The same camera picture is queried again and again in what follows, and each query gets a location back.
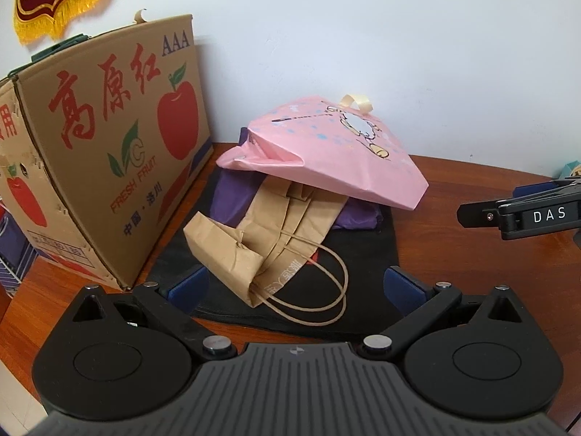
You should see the cardboard fruit box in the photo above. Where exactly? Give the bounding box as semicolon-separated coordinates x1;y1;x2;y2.
0;13;214;292

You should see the pink paper bag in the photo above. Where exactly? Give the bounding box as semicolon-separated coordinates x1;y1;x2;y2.
215;93;430;212

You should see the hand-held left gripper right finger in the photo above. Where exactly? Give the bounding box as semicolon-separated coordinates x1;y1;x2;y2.
363;266;529;359

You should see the white wire rack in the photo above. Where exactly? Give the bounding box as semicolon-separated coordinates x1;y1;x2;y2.
0;211;39;298

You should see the black cloth bag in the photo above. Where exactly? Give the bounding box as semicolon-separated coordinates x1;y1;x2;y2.
147;168;400;341

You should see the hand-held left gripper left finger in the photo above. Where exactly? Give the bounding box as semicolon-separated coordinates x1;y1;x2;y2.
68;270;239;359

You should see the purple shopping bag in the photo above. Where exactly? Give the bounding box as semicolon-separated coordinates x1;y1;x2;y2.
211;127;379;232

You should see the dark green board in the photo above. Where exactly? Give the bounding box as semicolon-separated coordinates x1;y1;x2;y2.
31;34;92;62

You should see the brown paper bag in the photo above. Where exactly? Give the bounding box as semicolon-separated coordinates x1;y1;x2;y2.
184;179;349;327

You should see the light blue box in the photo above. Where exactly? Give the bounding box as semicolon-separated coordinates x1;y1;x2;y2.
551;160;581;181

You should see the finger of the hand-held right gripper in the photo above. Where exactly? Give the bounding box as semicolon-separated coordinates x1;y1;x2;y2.
458;181;581;229

